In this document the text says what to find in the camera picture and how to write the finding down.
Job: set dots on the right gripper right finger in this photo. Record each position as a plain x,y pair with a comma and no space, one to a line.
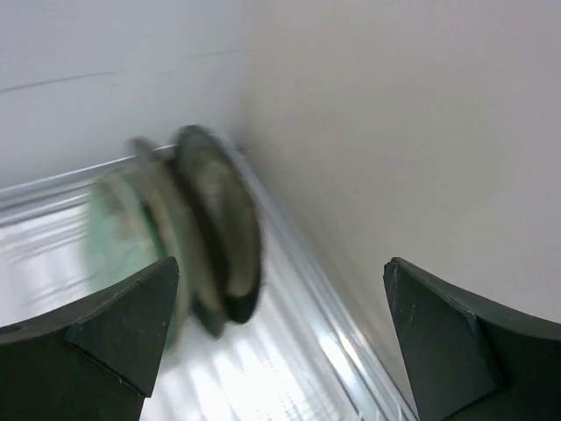
468,357

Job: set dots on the small teal flower plate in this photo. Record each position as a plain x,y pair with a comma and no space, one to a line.
126,234

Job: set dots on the grey rim cream plate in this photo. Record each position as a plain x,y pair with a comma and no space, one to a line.
186,235
221,189

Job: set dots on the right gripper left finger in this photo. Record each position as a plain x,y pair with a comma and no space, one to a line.
96,358

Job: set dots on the white wire dish rack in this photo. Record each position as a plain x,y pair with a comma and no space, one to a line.
300,357

